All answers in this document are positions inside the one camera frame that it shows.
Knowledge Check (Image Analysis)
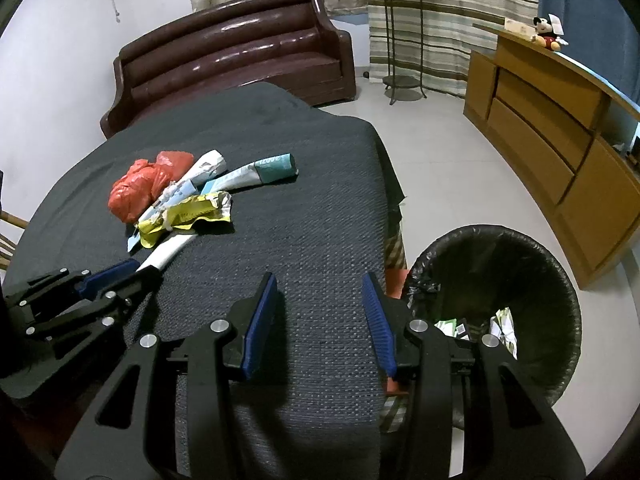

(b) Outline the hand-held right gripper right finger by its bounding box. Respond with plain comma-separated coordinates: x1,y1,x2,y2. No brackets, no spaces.
362,272,587,480

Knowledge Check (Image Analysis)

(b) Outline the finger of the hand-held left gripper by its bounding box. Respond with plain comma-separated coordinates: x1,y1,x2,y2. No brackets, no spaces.
1,259,142,312
22,266,164,346

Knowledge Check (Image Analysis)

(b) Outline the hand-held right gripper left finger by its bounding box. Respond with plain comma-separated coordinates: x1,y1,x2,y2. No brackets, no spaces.
54,272,279,480

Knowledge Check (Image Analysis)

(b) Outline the plain white wrapper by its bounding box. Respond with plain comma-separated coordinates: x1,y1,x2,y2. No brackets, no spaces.
134,232,197,273

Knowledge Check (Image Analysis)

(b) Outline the red plastic bag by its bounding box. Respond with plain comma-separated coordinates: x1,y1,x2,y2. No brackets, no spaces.
107,150,196,224

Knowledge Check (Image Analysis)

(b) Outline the pale blue wrapper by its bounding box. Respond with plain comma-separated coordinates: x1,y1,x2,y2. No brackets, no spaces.
127,179,223,253

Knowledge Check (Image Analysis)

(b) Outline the yellow white wrapper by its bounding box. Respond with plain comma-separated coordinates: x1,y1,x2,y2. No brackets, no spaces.
487,309,519,359

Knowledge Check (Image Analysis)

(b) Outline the trash bin with black bag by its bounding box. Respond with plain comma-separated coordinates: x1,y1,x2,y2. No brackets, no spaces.
401,225,583,408

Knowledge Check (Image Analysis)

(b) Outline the teal-ended wrapper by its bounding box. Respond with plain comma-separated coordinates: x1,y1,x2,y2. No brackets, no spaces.
217,152,300,195

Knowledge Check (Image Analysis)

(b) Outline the red plastic item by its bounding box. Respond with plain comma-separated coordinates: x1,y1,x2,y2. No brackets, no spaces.
384,268,413,397

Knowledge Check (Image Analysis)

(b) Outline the wooden chair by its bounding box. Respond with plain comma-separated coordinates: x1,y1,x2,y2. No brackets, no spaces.
0,210,30,272

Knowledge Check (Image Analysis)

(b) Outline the wooden cabinet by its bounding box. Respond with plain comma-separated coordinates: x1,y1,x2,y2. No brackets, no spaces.
462,22,640,290

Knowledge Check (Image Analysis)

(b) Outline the black metal plant stand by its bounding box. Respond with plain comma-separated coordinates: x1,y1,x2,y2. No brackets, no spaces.
375,0,428,106

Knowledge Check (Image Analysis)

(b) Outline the brown leather sofa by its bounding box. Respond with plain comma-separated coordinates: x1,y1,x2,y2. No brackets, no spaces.
99,0,357,140

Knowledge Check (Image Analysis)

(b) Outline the tissue box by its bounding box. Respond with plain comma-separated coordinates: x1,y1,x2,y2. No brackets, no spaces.
502,16,538,41

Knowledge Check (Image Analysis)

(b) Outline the striped curtain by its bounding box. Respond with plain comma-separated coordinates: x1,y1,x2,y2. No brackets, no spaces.
365,0,540,98

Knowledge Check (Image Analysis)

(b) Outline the mouse plush toy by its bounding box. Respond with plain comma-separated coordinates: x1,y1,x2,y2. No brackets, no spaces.
531,14,570,52

